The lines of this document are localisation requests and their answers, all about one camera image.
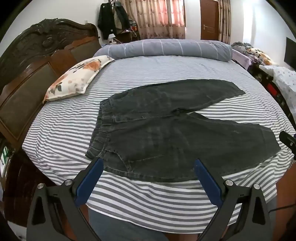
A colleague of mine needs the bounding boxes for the black flat screen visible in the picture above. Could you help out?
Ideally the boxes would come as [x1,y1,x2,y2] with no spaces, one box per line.
[283,37,296,69]

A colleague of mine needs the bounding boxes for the dark hanging clothes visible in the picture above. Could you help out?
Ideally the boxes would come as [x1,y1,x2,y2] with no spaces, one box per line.
[97,1,131,40]

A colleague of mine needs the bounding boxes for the person's grey clothing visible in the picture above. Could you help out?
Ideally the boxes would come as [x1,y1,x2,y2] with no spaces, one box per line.
[87,206,169,241]

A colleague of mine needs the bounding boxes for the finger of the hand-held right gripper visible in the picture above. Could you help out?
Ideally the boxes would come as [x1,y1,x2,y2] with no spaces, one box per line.
[279,130,296,160]

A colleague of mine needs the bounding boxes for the narrow beige patterned curtain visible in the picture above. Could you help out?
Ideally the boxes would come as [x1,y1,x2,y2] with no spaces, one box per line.
[218,0,232,45]

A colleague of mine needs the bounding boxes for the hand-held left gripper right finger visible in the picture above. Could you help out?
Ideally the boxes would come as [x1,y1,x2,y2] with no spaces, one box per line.
[194,159,275,241]

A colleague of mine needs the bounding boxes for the grey checked rolled quilt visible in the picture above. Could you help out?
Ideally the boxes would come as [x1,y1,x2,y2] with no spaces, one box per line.
[93,39,233,62]

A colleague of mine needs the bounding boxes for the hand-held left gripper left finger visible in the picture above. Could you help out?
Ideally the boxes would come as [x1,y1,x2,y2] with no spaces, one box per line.
[26,158,104,241]

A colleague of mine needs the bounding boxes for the dark grey denim pants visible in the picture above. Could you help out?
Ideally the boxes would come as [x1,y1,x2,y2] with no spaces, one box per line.
[85,79,281,183]

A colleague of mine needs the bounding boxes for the floral pillow with orange flowers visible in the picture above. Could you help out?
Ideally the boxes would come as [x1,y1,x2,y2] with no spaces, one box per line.
[43,55,115,103]

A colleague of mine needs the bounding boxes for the pink patterned curtain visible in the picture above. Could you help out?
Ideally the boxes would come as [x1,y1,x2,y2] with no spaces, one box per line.
[125,0,186,40]

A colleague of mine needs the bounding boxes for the white dotted blanket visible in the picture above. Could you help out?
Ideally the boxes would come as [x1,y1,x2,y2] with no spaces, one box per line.
[258,64,296,114]

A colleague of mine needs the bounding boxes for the grey white striped bed sheet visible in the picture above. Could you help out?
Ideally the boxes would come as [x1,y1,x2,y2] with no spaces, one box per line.
[22,54,295,234]

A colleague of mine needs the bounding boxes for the carved dark wooden headboard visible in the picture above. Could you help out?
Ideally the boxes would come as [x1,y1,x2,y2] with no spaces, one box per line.
[0,19,102,149]

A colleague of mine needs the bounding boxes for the lilac cloth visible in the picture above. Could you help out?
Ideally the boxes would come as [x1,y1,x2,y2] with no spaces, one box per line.
[231,47,253,71]

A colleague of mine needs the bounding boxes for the cluttered dark side table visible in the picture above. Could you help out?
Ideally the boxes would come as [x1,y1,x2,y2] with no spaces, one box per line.
[107,29,140,45]

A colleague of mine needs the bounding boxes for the green white packet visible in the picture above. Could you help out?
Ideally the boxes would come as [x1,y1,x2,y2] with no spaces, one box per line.
[0,144,12,173]

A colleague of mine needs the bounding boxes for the brown wooden door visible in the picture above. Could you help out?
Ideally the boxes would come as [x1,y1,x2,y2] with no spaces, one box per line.
[200,0,220,41]

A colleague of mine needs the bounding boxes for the brown wooden bed footboard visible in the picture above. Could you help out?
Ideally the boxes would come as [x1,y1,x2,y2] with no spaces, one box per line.
[276,162,296,241]

